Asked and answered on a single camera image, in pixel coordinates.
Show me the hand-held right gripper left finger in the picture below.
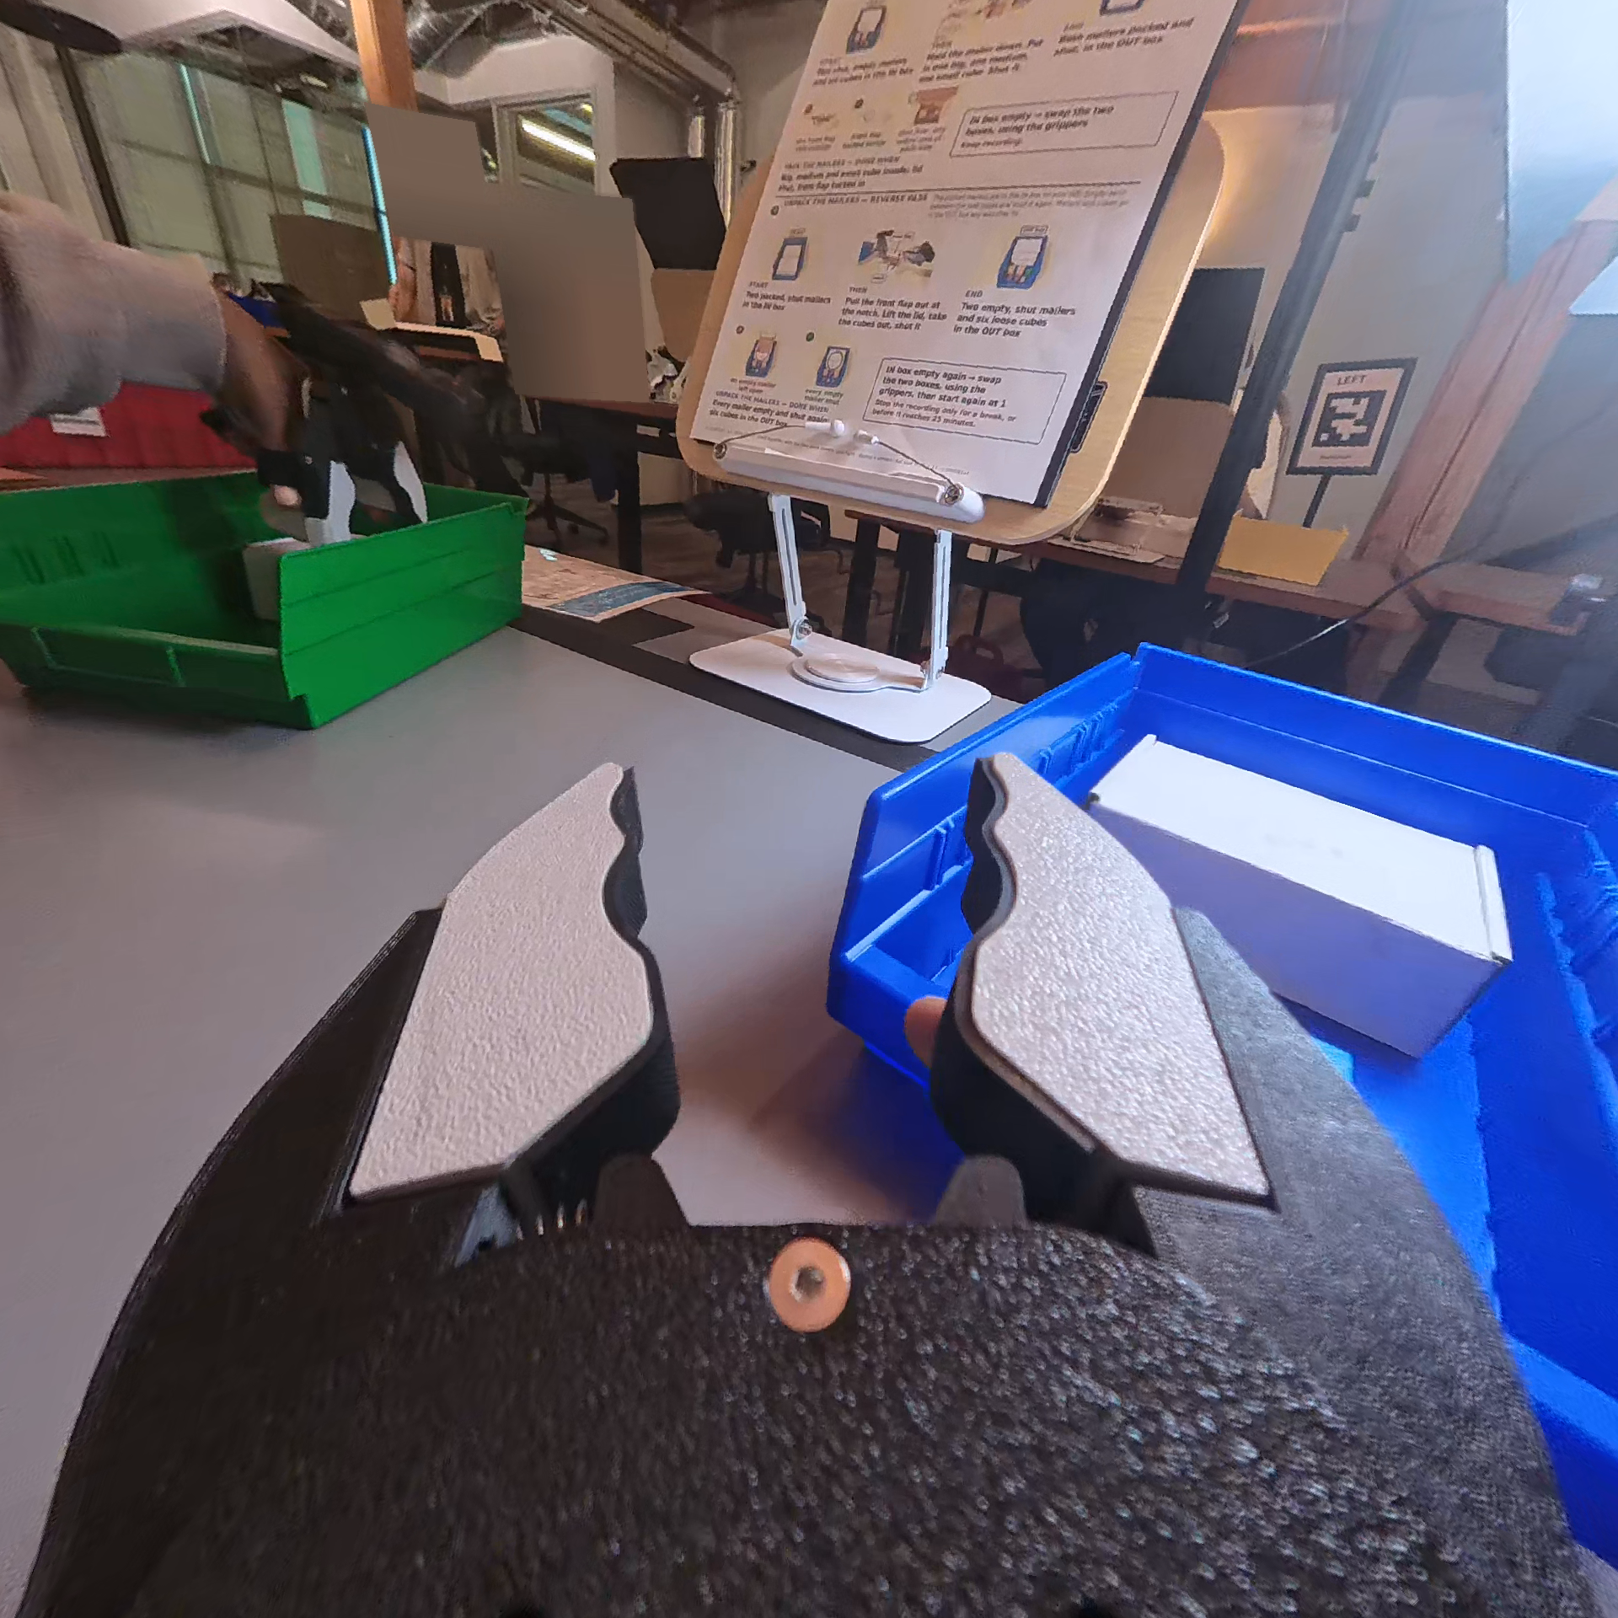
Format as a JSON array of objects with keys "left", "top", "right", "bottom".
[{"left": 342, "top": 761, "right": 683, "bottom": 1247}]

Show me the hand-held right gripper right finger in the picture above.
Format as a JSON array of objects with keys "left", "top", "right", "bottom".
[{"left": 928, "top": 754, "right": 1271, "bottom": 1222}]

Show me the white cardboard mailer box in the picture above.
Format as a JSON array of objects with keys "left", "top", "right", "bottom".
[
  {"left": 1086, "top": 736, "right": 1513, "bottom": 1062},
  {"left": 240, "top": 536, "right": 312, "bottom": 625}
]

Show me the green plastic bin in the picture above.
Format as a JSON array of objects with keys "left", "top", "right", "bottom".
[{"left": 0, "top": 474, "right": 531, "bottom": 732}]

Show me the blue plastic bin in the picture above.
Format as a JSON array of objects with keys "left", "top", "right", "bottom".
[{"left": 828, "top": 642, "right": 1618, "bottom": 1538}]

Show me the person's left forearm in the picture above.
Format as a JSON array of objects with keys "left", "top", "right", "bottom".
[{"left": 0, "top": 189, "right": 233, "bottom": 434}]

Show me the brown cardboard box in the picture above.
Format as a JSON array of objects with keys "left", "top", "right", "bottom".
[{"left": 1109, "top": 397, "right": 1294, "bottom": 522}]

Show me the person's left hand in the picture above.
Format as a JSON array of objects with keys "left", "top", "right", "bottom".
[{"left": 202, "top": 297, "right": 313, "bottom": 511}]

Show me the red plastic bin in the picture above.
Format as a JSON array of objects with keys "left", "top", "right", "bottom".
[{"left": 0, "top": 380, "right": 261, "bottom": 480}]

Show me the printed paper sheet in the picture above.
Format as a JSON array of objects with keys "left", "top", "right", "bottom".
[{"left": 520, "top": 553, "right": 706, "bottom": 625}]

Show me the wooden document stand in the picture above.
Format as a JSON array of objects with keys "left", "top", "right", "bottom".
[{"left": 674, "top": 120, "right": 1230, "bottom": 748}]

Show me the yellow envelope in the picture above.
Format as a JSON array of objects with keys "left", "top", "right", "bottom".
[{"left": 1215, "top": 511, "right": 1352, "bottom": 588}]

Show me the printed instruction sheet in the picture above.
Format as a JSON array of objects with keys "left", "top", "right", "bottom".
[{"left": 706, "top": 0, "right": 1248, "bottom": 511}]

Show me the black white marker sign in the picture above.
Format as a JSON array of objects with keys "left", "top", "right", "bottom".
[{"left": 1286, "top": 357, "right": 1417, "bottom": 528}]

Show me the black monitor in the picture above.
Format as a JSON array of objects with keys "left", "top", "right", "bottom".
[{"left": 1186, "top": 266, "right": 1267, "bottom": 409}]

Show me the black metal pole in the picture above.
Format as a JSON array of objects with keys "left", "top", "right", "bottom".
[{"left": 1180, "top": 0, "right": 1384, "bottom": 596}]

